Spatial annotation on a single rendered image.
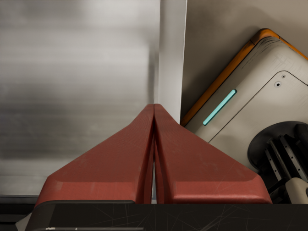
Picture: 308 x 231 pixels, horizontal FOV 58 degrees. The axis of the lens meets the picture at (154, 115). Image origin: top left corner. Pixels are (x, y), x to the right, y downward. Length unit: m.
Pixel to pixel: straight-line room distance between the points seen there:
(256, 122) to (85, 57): 0.91
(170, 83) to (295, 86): 0.83
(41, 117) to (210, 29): 0.96
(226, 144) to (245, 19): 0.51
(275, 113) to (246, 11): 0.42
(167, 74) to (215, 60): 0.98
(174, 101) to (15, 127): 0.20
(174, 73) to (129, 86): 0.05
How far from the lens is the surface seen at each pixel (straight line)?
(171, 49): 0.29
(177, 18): 0.28
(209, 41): 1.24
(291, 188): 0.76
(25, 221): 0.43
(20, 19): 0.31
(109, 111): 0.33
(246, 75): 1.06
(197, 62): 1.27
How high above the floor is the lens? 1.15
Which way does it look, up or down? 56 degrees down
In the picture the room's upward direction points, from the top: 178 degrees counter-clockwise
